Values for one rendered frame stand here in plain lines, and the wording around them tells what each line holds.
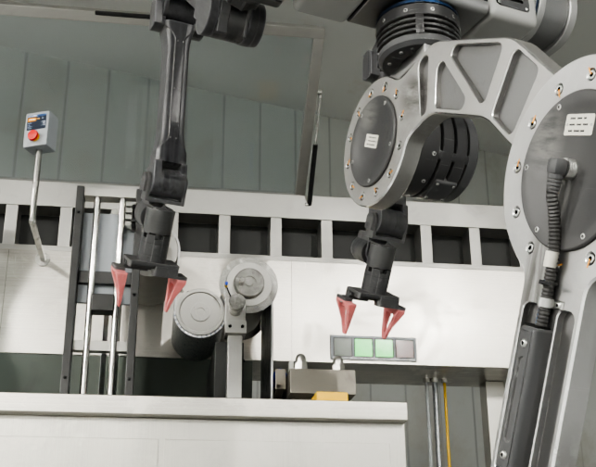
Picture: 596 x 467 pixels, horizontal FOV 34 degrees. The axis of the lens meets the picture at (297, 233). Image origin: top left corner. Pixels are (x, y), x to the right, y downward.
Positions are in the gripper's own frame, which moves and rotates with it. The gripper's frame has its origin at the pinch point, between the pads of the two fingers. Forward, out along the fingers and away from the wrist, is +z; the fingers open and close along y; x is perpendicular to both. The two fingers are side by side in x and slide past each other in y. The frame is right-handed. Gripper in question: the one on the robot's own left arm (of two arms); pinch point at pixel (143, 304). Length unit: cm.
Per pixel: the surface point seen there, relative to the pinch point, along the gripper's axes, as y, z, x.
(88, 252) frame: 3.6, -1.7, -44.5
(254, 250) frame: -53, -3, -86
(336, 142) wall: -166, -40, -295
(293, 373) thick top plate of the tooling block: -46, 17, -24
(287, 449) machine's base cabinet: -35.5, 26.1, 4.4
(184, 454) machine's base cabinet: -14.8, 30.3, -0.2
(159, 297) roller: -22, 11, -65
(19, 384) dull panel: 10, 41, -74
